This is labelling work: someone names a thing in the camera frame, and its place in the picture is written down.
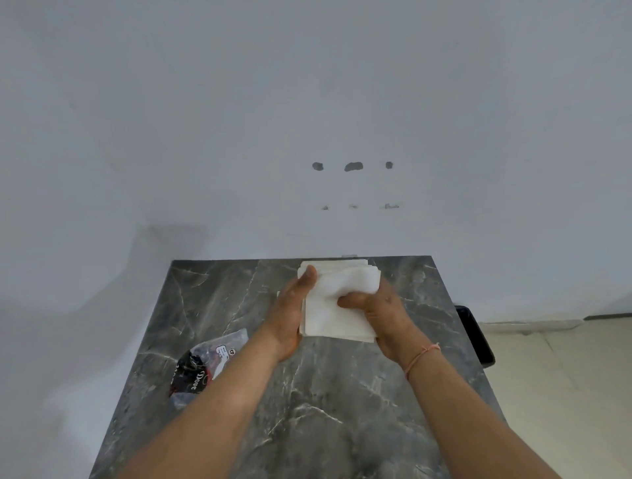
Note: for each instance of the person's right hand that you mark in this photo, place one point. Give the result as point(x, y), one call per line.
point(385, 321)

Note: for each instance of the person's left hand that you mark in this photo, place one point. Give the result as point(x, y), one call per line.
point(286, 316)

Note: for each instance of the person's right forearm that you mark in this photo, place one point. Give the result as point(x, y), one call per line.
point(464, 424)

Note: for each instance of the black bin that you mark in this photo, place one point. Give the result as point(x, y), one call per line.
point(476, 335)

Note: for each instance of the person's left forearm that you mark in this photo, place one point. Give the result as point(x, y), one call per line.
point(212, 419)

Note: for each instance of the white tissues stack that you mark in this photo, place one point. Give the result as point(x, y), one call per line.
point(331, 296)

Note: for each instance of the clear Dove tissue wrapper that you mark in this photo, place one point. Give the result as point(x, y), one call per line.
point(197, 367)

